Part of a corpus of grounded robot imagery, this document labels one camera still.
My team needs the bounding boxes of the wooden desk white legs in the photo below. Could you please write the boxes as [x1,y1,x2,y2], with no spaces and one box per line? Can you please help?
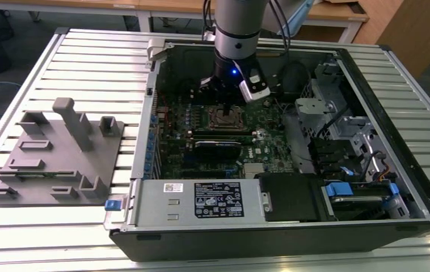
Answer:
[0,0,152,32]
[140,0,371,44]

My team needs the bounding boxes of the black graphics card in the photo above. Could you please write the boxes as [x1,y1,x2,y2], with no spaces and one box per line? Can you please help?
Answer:
[194,139,245,163]

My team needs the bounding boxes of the grey parts rack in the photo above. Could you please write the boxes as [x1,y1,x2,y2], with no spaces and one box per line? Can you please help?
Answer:
[0,97,127,207]

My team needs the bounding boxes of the green motherboard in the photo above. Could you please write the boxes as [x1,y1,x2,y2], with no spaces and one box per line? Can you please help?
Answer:
[154,90,304,181]

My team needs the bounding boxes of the silver disk bay cage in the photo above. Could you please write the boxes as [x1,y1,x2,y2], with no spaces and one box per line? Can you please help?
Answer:
[293,62,376,174]

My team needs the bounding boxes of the black PC case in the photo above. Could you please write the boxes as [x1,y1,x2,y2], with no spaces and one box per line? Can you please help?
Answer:
[103,38,430,263]

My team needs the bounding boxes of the CPU socket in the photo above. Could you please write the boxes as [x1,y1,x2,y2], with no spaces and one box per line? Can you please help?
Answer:
[208,106,250,131]

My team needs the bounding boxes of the blue disk carrier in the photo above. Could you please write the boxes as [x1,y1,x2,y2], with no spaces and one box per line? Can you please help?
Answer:
[322,182,400,206]

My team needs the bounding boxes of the black cable with plug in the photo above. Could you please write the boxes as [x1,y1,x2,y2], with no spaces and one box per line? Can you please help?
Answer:
[363,150,388,178]

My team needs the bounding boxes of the silver chipset heat sink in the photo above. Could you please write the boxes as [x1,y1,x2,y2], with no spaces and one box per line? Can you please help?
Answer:
[244,163,269,174]

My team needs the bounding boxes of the coloured power wires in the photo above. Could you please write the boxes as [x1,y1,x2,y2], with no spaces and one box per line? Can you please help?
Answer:
[375,166,393,182]

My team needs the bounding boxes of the blue case latch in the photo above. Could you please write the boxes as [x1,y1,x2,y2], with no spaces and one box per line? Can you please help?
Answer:
[105,199,123,212]

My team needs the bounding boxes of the thin black cable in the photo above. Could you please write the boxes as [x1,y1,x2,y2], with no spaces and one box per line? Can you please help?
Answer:
[316,103,350,141]

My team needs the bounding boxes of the black camera cable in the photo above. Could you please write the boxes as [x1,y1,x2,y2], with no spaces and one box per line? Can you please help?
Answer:
[270,0,293,96]

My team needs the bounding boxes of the silver power supply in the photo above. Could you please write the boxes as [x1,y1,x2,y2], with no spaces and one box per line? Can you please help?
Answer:
[130,178,268,227]

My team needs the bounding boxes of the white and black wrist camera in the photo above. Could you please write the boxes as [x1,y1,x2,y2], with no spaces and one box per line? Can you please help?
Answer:
[238,74,273,102]

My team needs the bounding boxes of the wooden cabinet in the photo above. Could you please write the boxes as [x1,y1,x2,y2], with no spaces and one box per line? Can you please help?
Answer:
[353,0,430,79]

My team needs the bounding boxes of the green RAM stick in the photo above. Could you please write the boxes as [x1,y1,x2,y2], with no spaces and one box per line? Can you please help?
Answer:
[15,171,58,180]

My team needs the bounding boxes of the black plastic bracket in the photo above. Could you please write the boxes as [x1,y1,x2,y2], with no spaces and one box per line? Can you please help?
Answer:
[308,138,358,178]

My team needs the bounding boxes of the silver hard disk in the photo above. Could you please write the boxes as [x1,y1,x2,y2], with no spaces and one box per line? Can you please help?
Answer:
[330,195,387,205]

